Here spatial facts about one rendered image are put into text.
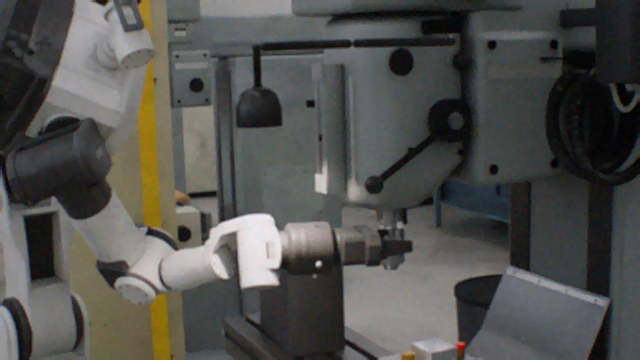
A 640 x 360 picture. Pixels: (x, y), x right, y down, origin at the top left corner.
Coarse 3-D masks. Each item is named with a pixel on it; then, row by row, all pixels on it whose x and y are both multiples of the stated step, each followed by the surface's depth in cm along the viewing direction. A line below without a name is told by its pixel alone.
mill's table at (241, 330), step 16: (224, 320) 208; (240, 320) 207; (256, 320) 207; (224, 336) 209; (240, 336) 198; (256, 336) 195; (352, 336) 193; (240, 352) 199; (256, 352) 189; (272, 352) 184; (336, 352) 183; (352, 352) 182; (368, 352) 182; (384, 352) 181
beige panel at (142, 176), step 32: (160, 0) 304; (160, 32) 306; (160, 64) 307; (160, 96) 309; (160, 128) 310; (128, 160) 307; (160, 160) 312; (128, 192) 308; (160, 192) 313; (160, 224) 314; (96, 256) 306; (96, 288) 308; (96, 320) 309; (128, 320) 314; (160, 320) 318; (96, 352) 310; (128, 352) 315; (160, 352) 320
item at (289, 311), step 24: (288, 288) 178; (312, 288) 180; (336, 288) 181; (264, 312) 197; (288, 312) 179; (312, 312) 180; (336, 312) 182; (288, 336) 180; (312, 336) 181; (336, 336) 183
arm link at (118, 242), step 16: (112, 192) 152; (112, 208) 151; (80, 224) 150; (96, 224) 150; (112, 224) 152; (128, 224) 156; (96, 240) 153; (112, 240) 154; (128, 240) 156; (144, 240) 162; (112, 256) 156; (128, 256) 157; (112, 272) 158; (128, 272) 158; (128, 288) 159; (144, 288) 158; (144, 304) 162
